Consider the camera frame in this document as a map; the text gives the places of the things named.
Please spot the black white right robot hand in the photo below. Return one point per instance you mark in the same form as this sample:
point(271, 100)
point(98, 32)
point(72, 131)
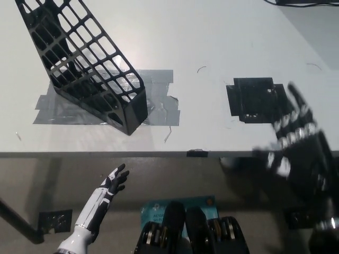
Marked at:
point(304, 158)

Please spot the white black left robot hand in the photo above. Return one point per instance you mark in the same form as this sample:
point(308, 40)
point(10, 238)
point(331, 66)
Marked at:
point(94, 209)

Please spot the black desk leg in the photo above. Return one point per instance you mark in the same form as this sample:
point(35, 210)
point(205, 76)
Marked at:
point(18, 222)

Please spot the black teal robot torso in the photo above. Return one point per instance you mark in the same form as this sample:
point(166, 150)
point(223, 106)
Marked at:
point(194, 230)

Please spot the black lattice file shelf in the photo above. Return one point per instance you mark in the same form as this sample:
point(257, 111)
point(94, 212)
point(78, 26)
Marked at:
point(135, 111)

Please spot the black floor tape patch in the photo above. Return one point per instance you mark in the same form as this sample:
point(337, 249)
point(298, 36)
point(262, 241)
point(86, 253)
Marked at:
point(55, 221)
point(296, 219)

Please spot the large black tape patch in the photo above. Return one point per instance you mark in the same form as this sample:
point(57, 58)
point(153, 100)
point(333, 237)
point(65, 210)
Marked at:
point(251, 100)

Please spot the grey tape patch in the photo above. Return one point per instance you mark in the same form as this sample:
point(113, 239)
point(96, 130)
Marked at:
point(161, 111)

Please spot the black flat device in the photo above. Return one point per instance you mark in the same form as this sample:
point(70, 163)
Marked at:
point(304, 1)

